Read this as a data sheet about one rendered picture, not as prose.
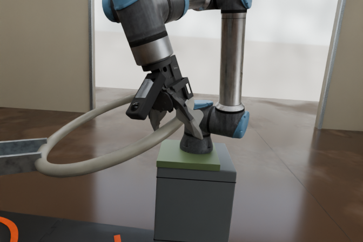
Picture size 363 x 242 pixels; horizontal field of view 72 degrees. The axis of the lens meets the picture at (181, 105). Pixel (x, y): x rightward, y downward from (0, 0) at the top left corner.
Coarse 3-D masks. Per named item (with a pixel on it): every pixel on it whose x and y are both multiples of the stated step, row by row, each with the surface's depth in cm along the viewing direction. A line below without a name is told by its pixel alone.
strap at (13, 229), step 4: (0, 220) 196; (4, 220) 196; (8, 220) 196; (8, 224) 192; (12, 224) 193; (12, 228) 188; (16, 228) 188; (12, 232) 184; (16, 232) 185; (12, 236) 181; (16, 236) 181; (116, 236) 187; (12, 240) 177; (16, 240) 177; (116, 240) 183; (120, 240) 183
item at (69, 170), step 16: (128, 96) 97; (96, 112) 94; (64, 128) 85; (160, 128) 59; (176, 128) 60; (48, 144) 75; (144, 144) 55; (96, 160) 54; (112, 160) 53; (64, 176) 56
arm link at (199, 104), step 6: (198, 102) 133; (204, 102) 133; (210, 102) 132; (198, 108) 129; (204, 108) 130; (210, 108) 130; (204, 114) 129; (210, 114) 128; (204, 120) 128; (204, 126) 129; (186, 132) 135; (204, 132) 133; (210, 132) 131
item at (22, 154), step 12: (0, 144) 71; (12, 144) 72; (24, 144) 73; (36, 144) 74; (0, 156) 62; (12, 156) 63; (24, 156) 64; (36, 156) 65; (0, 168) 62; (12, 168) 63; (24, 168) 64
